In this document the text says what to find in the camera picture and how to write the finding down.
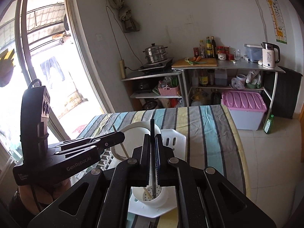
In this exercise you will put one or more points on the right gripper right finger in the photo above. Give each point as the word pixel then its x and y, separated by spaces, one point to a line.
pixel 165 172

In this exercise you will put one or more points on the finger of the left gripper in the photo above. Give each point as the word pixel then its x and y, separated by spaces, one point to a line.
pixel 94 148
pixel 65 145

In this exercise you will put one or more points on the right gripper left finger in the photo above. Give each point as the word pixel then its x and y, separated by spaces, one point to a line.
pixel 140 175

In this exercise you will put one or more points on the wooden chopstick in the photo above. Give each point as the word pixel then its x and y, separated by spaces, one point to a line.
pixel 122 145

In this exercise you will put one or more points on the black chopstick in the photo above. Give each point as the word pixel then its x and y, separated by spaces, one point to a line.
pixel 153 158

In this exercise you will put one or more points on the metal kitchen shelf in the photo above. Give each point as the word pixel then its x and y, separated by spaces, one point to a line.
pixel 190 78

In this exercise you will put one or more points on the person left hand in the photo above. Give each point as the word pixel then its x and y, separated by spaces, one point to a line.
pixel 34 198

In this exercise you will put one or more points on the white utensil holder cup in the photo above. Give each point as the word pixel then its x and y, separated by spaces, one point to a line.
pixel 145 195

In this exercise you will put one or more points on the white dish drying rack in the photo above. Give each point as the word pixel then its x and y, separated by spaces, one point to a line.
pixel 177 142

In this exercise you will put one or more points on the white ceramic bowl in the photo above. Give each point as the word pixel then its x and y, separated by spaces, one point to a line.
pixel 134 137

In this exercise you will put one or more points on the striped tablecloth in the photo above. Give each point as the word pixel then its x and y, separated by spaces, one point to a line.
pixel 211 136

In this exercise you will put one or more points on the pink plastic basket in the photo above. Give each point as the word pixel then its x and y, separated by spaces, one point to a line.
pixel 169 92

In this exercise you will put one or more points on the white power strip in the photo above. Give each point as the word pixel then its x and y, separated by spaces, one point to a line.
pixel 122 67

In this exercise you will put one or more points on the induction cooktop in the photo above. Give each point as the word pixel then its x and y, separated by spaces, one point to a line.
pixel 158 67

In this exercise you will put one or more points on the pink lidded storage box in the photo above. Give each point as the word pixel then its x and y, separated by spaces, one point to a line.
pixel 246 108

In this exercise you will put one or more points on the stainless steel steamer pot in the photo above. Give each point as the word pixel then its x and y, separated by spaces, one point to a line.
pixel 155 53

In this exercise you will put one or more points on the wooden cutting board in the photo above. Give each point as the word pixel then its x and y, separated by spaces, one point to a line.
pixel 187 62

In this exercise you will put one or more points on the green bottle on floor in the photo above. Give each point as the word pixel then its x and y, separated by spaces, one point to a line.
pixel 268 124

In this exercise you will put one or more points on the green label sauce bottle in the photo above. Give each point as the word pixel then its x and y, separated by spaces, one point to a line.
pixel 209 48

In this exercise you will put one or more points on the dark sauce bottle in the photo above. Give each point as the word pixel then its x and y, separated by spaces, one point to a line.
pixel 214 49

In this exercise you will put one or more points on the clear plastic container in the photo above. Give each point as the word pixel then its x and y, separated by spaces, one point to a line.
pixel 253 52

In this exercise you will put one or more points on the hanging green cloth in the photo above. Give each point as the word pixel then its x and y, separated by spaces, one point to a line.
pixel 125 16

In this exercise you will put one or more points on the white electric kettle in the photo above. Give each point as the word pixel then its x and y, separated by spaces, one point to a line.
pixel 270 55

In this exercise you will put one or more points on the giraffe height chart poster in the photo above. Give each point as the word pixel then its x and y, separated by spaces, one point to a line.
pixel 278 22

